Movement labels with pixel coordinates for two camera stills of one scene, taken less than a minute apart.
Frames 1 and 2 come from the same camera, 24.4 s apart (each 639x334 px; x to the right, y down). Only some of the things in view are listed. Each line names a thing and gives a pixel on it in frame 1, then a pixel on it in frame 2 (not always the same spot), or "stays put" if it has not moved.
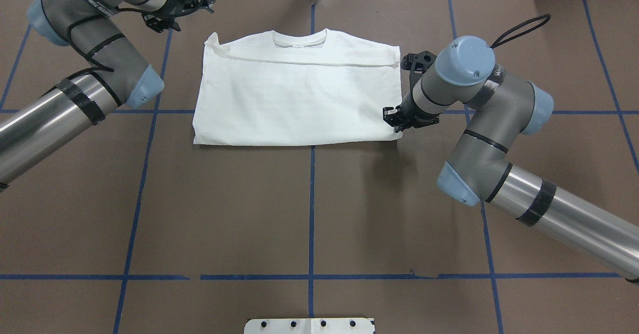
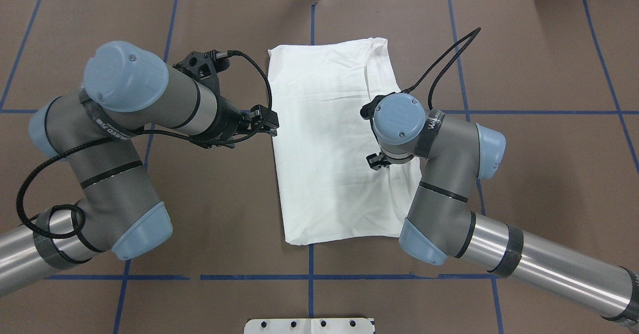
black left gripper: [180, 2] to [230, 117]
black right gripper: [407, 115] to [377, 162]
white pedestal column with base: [309, 326] stays put
